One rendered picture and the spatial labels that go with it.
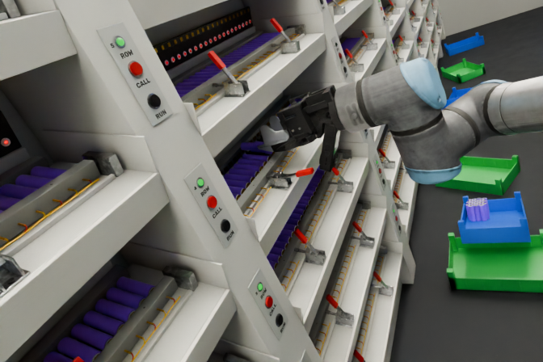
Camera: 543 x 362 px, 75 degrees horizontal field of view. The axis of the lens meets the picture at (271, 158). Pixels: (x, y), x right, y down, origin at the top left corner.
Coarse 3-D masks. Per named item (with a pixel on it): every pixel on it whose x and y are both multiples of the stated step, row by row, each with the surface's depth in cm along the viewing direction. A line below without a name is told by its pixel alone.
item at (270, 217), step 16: (304, 96) 109; (320, 144) 83; (288, 160) 79; (304, 160) 78; (304, 176) 75; (272, 192) 70; (288, 192) 69; (256, 208) 66; (272, 208) 65; (288, 208) 69; (256, 224) 62; (272, 224) 62; (272, 240) 63
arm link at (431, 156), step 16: (448, 112) 63; (416, 128) 59; (432, 128) 59; (448, 128) 61; (464, 128) 61; (400, 144) 62; (416, 144) 60; (432, 144) 60; (448, 144) 60; (464, 144) 61; (416, 160) 62; (432, 160) 61; (448, 160) 61; (416, 176) 64; (432, 176) 62; (448, 176) 62
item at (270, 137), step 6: (264, 126) 74; (264, 132) 75; (270, 132) 74; (276, 132) 73; (282, 132) 73; (264, 138) 75; (270, 138) 75; (276, 138) 74; (282, 138) 74; (264, 144) 76; (270, 144) 75; (270, 150) 76
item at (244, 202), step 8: (280, 152) 78; (288, 152) 81; (272, 160) 76; (280, 160) 77; (264, 168) 73; (272, 168) 74; (256, 176) 71; (264, 176) 71; (256, 184) 69; (264, 184) 71; (248, 192) 67; (256, 192) 68; (240, 200) 65; (248, 200) 66; (256, 200) 66; (240, 208) 63; (248, 216) 63
